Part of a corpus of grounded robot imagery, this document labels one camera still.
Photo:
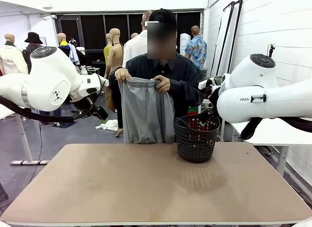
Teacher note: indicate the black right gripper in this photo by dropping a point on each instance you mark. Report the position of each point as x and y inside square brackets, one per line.
[214, 95]

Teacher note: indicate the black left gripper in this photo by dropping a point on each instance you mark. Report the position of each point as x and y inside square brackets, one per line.
[84, 103]

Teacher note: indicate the grey training pants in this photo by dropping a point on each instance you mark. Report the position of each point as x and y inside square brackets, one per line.
[146, 109]

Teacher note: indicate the person's right forearm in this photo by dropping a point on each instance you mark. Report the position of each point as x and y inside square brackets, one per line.
[112, 81]

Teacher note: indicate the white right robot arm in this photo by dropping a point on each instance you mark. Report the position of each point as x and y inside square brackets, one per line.
[256, 100]

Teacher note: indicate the person's left forearm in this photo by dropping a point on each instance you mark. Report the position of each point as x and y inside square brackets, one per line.
[185, 90]

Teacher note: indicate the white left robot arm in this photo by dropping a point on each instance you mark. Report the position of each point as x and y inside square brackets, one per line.
[48, 78]

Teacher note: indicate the person's right hand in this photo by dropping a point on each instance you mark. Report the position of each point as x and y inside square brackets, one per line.
[123, 74]

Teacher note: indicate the person's left hand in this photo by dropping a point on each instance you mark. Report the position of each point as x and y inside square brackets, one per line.
[164, 85]

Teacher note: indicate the white cloth on floor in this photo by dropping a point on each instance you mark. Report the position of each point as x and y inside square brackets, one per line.
[108, 125]

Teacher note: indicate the red garment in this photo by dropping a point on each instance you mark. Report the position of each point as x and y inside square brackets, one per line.
[195, 126]

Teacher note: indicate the black perforated laundry basket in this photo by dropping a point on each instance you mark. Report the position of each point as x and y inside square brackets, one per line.
[195, 149]

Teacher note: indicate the person in dark shirt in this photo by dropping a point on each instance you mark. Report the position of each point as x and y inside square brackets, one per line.
[185, 70]

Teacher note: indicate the bare mannequin with black trousers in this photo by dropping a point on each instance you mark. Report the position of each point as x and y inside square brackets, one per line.
[115, 58]

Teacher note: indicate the mannequin in yellow top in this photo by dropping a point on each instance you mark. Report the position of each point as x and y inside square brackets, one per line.
[106, 53]

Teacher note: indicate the white side table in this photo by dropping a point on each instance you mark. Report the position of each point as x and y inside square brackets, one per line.
[268, 136]

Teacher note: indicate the man in floral shirt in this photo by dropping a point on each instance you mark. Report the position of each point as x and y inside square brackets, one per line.
[196, 51]

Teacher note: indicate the light blue hanging shirt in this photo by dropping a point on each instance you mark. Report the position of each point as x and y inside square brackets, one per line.
[73, 53]

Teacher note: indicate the mannequin in white shirt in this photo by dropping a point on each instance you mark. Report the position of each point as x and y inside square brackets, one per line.
[134, 51]

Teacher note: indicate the white cylinder appliance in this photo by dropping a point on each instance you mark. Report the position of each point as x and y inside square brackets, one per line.
[184, 45]

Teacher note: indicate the black framed reflector panel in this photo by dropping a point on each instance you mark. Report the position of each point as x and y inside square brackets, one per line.
[223, 41]
[236, 36]

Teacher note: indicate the mannequin with yellow scarf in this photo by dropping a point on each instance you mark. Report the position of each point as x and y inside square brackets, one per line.
[64, 47]

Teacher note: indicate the white table leg stand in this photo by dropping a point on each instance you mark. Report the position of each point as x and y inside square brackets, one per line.
[23, 136]

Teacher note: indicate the small beige mannequin head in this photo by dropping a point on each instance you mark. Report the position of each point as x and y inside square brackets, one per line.
[134, 35]

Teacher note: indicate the black tripod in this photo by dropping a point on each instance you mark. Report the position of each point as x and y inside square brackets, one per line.
[271, 50]

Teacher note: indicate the mannequin in black coat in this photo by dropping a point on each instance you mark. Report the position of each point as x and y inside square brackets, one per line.
[26, 56]

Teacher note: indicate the black bucket hat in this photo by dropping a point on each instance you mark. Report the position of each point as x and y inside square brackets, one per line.
[33, 37]

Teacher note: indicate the mannequin in cream jacket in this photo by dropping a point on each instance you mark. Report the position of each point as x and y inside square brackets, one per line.
[12, 56]

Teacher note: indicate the black metal stand leg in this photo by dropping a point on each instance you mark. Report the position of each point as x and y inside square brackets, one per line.
[3, 191]

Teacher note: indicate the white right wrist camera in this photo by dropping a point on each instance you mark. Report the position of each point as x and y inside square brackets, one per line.
[203, 84]

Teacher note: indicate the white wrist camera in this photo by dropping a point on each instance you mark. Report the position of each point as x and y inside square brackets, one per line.
[103, 81]
[203, 84]

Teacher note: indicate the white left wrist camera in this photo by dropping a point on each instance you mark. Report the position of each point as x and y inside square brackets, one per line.
[103, 81]

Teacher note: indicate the white head camera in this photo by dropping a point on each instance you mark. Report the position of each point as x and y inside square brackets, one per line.
[152, 23]

